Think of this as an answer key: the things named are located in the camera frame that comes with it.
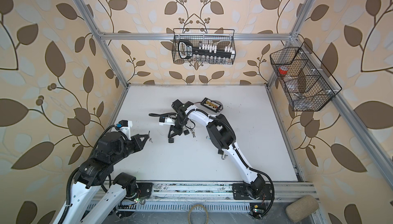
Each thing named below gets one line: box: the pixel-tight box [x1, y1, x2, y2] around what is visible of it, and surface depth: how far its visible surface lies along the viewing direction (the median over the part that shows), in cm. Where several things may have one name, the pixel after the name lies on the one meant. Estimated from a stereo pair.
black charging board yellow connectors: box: [200, 97, 224, 114], surface depth 110 cm
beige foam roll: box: [285, 194, 319, 222], surface depth 69 cm
